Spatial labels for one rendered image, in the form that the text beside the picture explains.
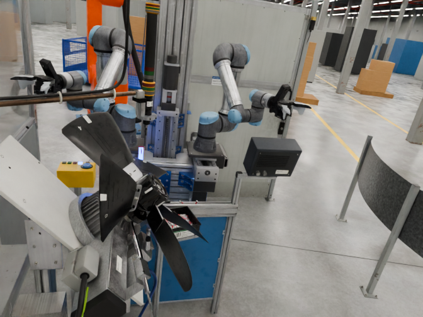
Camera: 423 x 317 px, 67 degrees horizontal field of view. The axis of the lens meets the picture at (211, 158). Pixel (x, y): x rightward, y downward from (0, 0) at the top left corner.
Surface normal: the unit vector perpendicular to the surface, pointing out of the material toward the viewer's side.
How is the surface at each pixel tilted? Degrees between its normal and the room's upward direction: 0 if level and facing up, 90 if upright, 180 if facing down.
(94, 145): 48
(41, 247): 90
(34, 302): 0
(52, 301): 0
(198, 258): 90
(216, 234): 90
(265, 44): 90
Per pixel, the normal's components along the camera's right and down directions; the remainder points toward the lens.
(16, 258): 0.13, -0.91
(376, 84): -0.03, 0.40
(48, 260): 0.22, 0.42
